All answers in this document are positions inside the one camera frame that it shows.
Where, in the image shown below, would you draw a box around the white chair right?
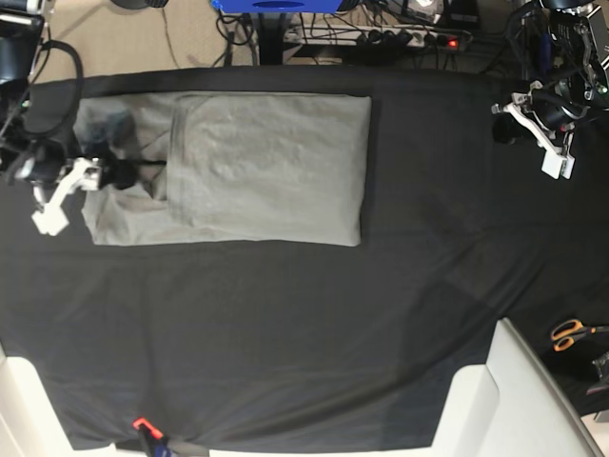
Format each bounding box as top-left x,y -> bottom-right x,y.
431,318 -> 603,456

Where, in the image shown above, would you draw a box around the white chair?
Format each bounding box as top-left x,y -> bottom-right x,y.
1,353 -> 73,456
431,318 -> 603,456

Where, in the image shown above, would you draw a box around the white chair left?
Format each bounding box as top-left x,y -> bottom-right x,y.
1,353 -> 73,456

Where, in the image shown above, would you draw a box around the grey T-shirt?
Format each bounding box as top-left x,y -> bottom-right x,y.
75,91 -> 372,247

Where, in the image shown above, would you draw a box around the black metal bracket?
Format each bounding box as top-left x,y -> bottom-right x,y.
586,353 -> 609,395

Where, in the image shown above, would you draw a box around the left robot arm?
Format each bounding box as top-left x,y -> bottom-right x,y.
492,1 -> 608,144

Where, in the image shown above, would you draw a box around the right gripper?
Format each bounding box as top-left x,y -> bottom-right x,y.
13,140 -> 138,190

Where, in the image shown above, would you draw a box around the blue plastic stand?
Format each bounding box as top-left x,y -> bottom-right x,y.
210,0 -> 343,14

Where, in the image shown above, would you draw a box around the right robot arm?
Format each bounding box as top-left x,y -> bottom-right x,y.
1,1 -> 138,191

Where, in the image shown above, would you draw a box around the white power strip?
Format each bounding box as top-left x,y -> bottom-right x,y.
284,24 -> 473,51

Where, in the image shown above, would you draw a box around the orange handled scissors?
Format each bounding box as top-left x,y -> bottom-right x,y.
550,319 -> 608,352

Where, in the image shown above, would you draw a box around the orange black clamp bottom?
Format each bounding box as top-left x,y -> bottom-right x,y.
132,417 -> 210,457

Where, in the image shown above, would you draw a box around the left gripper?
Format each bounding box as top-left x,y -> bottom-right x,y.
492,81 -> 583,145

